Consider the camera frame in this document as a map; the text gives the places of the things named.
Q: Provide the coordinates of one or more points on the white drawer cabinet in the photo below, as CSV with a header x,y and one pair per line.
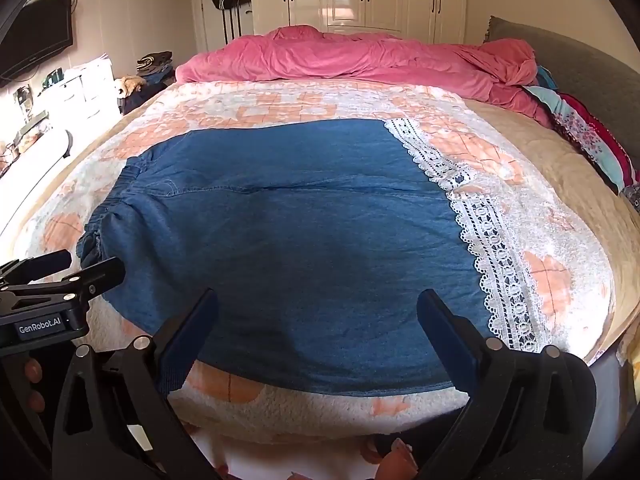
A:
x,y
85,90

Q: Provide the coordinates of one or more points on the black flat television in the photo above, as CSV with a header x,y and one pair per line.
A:
x,y
35,35

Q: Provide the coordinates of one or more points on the pile of dark clothes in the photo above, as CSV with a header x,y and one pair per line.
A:
x,y
156,64

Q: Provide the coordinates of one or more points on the white door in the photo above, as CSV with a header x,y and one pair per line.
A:
x,y
200,20

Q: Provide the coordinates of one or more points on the beige bed sheet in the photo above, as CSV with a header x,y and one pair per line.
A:
x,y
565,170

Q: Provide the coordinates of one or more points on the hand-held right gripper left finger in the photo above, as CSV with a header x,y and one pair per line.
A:
x,y
189,329

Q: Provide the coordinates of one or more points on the brown stuffed toy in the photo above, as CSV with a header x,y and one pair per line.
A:
x,y
129,86

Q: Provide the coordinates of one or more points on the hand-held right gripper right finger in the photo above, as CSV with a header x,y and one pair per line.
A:
x,y
444,339

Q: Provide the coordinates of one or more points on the grey padded headboard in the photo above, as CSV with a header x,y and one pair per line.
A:
x,y
575,65

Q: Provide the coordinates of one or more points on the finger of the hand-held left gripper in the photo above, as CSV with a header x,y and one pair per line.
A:
x,y
50,260
100,273

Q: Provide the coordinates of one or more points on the person's left hand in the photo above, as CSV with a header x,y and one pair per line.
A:
x,y
35,371

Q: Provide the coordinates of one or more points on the blue denim pants lace trim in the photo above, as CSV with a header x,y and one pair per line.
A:
x,y
300,235

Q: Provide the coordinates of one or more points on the floral printed cloth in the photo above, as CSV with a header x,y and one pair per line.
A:
x,y
585,130

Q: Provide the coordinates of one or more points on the pink duvet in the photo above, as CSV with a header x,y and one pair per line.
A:
x,y
325,55

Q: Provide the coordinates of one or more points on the peach and white fleece blanket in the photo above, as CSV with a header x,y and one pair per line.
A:
x,y
300,102

